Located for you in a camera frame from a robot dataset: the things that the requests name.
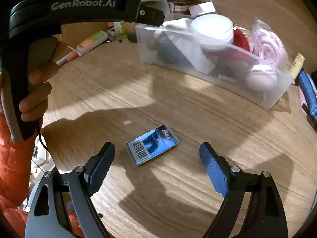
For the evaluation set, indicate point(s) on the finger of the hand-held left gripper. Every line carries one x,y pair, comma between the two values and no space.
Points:
152,16

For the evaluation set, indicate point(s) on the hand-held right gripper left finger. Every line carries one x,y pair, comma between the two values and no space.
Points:
101,166

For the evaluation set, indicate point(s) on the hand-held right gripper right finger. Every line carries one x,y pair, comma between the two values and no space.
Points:
213,168

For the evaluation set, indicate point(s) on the blue card pack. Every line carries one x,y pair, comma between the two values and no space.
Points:
153,143

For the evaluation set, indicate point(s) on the clear plastic storage box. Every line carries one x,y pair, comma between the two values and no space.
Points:
223,79

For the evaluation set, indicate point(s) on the person's left forearm orange sleeve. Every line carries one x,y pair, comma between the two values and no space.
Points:
14,173

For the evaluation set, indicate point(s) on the wooden desktop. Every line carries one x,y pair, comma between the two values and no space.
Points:
173,99

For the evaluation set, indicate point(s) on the person's left hand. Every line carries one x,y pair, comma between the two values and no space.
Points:
37,96

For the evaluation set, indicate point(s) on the dark grey item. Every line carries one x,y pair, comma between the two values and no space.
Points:
168,49

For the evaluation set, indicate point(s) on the orange white tube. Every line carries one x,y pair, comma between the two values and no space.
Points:
92,42

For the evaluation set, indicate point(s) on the small white box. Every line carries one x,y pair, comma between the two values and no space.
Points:
201,8

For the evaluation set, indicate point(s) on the white cloth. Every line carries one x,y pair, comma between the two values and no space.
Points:
190,52

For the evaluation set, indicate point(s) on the white cream jar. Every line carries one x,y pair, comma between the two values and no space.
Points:
213,29

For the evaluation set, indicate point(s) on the red fabric charm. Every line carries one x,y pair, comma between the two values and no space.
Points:
241,47

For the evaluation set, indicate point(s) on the pink round case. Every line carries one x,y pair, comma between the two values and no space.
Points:
261,78

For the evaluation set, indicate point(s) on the pink flat item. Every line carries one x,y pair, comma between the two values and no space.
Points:
302,99

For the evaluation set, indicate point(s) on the blue zipper pouch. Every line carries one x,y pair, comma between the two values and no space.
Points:
309,94

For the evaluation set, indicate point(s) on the yellow lip balm tube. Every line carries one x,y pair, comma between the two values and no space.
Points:
297,67

